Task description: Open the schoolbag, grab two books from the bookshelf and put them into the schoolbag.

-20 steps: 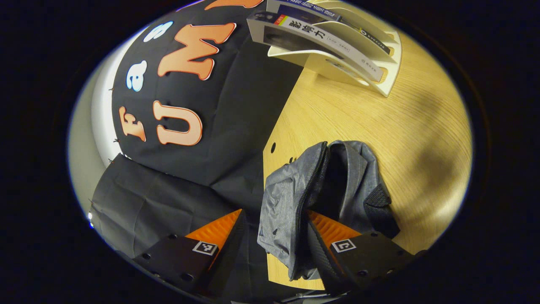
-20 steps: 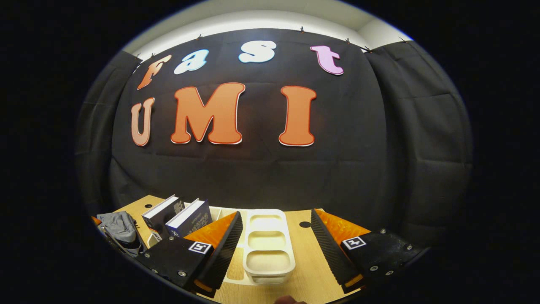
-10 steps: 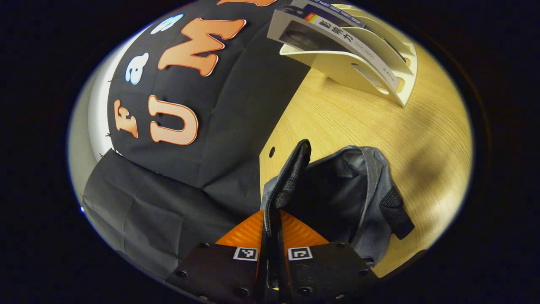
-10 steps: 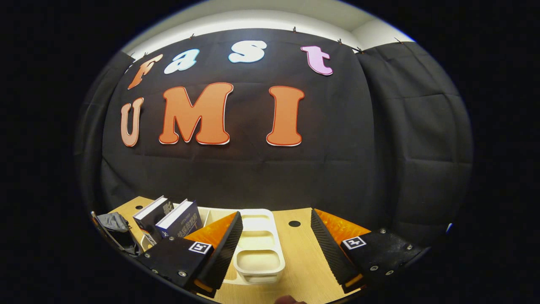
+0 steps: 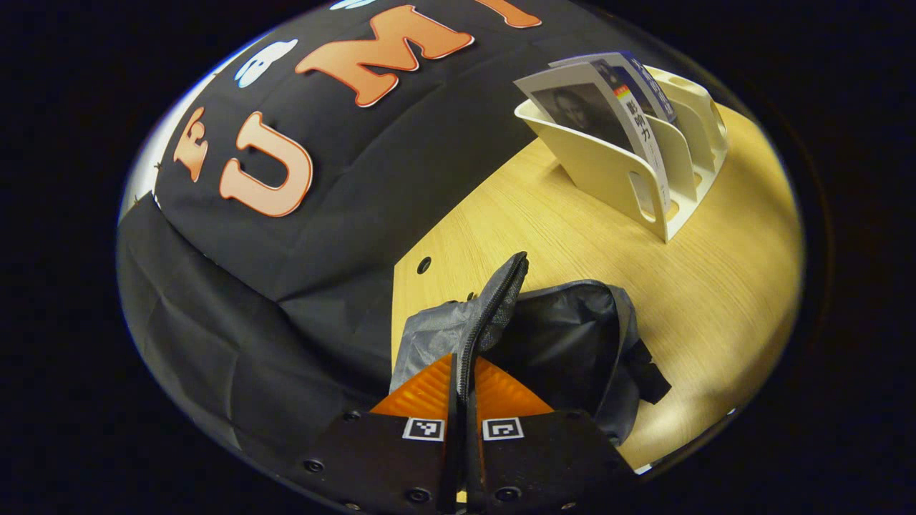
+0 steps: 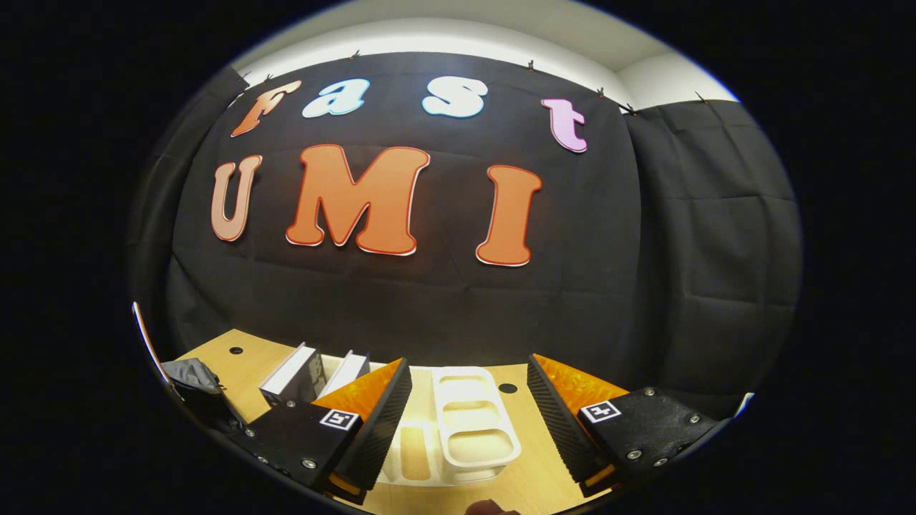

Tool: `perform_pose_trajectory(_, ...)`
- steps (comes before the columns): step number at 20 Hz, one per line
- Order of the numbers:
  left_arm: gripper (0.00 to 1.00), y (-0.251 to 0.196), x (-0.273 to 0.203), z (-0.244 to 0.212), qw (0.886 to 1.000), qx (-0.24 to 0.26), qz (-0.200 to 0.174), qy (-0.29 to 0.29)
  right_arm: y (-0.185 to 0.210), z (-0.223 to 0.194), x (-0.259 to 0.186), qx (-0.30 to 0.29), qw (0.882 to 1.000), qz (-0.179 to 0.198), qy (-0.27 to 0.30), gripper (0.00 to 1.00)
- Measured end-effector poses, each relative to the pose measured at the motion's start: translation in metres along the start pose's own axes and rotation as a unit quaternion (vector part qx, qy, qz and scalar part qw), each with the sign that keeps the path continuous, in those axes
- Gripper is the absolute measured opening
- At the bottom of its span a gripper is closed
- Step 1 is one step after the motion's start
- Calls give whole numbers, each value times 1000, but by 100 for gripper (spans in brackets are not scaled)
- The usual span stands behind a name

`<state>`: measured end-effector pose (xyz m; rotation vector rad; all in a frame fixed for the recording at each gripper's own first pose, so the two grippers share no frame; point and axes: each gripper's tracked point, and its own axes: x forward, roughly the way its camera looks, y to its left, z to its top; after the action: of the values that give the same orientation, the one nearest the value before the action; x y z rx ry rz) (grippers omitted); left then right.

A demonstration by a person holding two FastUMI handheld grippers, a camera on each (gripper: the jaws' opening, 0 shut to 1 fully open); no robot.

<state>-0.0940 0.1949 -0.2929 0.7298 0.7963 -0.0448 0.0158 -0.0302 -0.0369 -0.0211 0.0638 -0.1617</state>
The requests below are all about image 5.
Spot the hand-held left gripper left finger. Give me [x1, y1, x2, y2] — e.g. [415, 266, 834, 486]
[301, 352, 459, 512]

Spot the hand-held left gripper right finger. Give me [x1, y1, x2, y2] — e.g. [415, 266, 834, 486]
[465, 355, 638, 512]

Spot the grey schoolbag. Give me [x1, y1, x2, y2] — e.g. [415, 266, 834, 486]
[390, 251, 672, 448]

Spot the cream plastic bookshelf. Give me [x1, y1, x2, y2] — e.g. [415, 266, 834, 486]
[514, 64, 731, 244]

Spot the grey portrait cover book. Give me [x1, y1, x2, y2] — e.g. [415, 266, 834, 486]
[514, 61, 673, 215]

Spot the blue cover book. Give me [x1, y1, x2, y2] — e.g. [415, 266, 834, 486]
[550, 50, 677, 126]

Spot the black backdrop cloth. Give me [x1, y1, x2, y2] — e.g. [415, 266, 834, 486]
[117, 0, 645, 458]

